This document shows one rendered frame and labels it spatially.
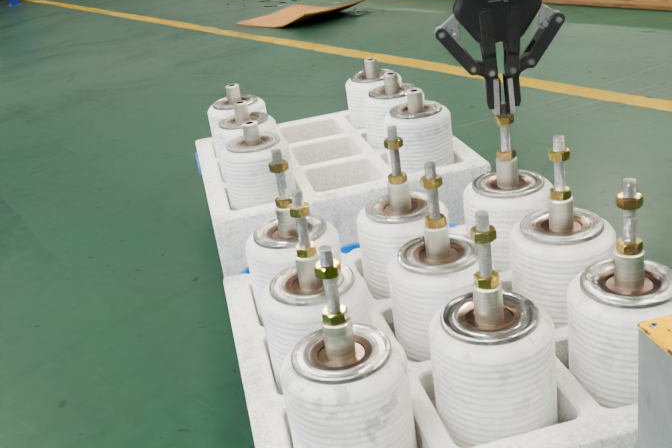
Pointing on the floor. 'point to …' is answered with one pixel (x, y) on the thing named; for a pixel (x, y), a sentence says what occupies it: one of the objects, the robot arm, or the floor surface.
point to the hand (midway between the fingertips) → (502, 94)
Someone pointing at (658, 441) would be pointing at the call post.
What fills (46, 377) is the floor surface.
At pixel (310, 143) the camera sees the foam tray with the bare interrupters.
